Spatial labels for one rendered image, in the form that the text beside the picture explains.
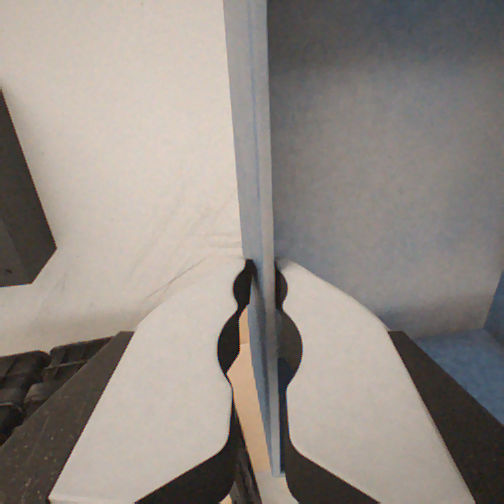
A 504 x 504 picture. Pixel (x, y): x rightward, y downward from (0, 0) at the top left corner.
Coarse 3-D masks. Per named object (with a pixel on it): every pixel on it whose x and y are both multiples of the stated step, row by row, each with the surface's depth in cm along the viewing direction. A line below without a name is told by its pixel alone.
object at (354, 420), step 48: (288, 288) 10; (336, 288) 10; (288, 336) 9; (336, 336) 8; (384, 336) 8; (288, 384) 7; (336, 384) 7; (384, 384) 7; (288, 432) 6; (336, 432) 6; (384, 432) 6; (432, 432) 6; (288, 480) 7; (336, 480) 6; (384, 480) 6; (432, 480) 6
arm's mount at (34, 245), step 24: (0, 96) 44; (0, 120) 44; (0, 144) 44; (0, 168) 43; (24, 168) 49; (0, 192) 43; (24, 192) 48; (0, 216) 42; (24, 216) 47; (0, 240) 44; (24, 240) 47; (48, 240) 53; (0, 264) 46; (24, 264) 46
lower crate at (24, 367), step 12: (0, 360) 63; (12, 360) 63; (24, 360) 63; (36, 360) 63; (48, 360) 65; (0, 372) 61; (12, 372) 61; (24, 372) 59; (36, 372) 62; (0, 384) 58; (12, 384) 58; (24, 384) 58; (0, 396) 55; (12, 396) 55; (24, 396) 56; (24, 408) 55
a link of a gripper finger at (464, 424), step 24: (408, 336) 8; (408, 360) 8; (432, 360) 8; (432, 384) 7; (456, 384) 7; (432, 408) 7; (456, 408) 7; (480, 408) 7; (456, 432) 6; (480, 432) 6; (456, 456) 6; (480, 456) 6; (480, 480) 6
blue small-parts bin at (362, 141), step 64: (256, 0) 7; (320, 0) 13; (384, 0) 13; (448, 0) 14; (256, 64) 8; (320, 64) 14; (384, 64) 14; (448, 64) 15; (256, 128) 9; (320, 128) 15; (384, 128) 16; (448, 128) 16; (256, 192) 10; (320, 192) 17; (384, 192) 17; (448, 192) 18; (256, 256) 11; (320, 256) 18; (384, 256) 19; (448, 256) 19; (256, 320) 14; (384, 320) 21; (448, 320) 22; (256, 384) 19
